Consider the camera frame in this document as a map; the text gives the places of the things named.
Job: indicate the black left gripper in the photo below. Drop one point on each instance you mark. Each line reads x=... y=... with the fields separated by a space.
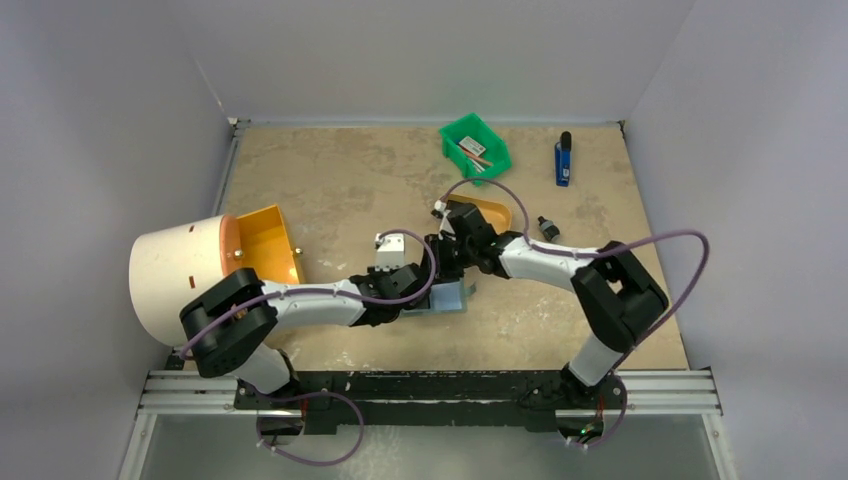
x=374 y=275

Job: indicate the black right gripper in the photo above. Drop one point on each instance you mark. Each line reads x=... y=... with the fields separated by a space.
x=452 y=248

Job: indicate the teal card holder wallet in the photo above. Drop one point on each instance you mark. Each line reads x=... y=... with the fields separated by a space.
x=444 y=298

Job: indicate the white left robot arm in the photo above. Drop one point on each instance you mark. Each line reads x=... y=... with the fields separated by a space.
x=227 y=326

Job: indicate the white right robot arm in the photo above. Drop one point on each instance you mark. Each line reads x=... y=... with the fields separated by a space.
x=619 y=298

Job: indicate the tan oval tray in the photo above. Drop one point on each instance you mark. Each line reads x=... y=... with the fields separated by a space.
x=497 y=214

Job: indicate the black grey knob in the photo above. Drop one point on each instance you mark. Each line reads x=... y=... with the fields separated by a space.
x=548 y=229

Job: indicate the small items in bin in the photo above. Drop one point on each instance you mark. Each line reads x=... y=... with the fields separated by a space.
x=474 y=151

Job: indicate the green plastic bin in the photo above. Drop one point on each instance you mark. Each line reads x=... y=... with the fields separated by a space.
x=472 y=125

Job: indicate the blue black lighter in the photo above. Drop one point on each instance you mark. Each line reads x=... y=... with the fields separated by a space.
x=563 y=149

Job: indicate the orange drawer tray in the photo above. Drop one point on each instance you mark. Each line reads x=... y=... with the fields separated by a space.
x=260 y=240

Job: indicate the white cylinder drum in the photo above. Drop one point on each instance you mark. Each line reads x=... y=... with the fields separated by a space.
x=169 y=268

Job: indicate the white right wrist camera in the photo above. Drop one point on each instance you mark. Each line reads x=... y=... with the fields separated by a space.
x=441 y=211

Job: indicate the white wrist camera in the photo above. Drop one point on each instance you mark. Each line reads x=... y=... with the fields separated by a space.
x=390 y=251
x=441 y=211

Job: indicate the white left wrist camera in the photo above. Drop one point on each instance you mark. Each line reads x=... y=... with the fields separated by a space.
x=390 y=251

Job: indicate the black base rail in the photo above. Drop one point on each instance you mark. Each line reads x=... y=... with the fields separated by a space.
x=538 y=401

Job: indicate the aluminium frame rail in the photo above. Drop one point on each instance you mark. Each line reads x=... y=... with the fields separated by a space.
x=650 y=392

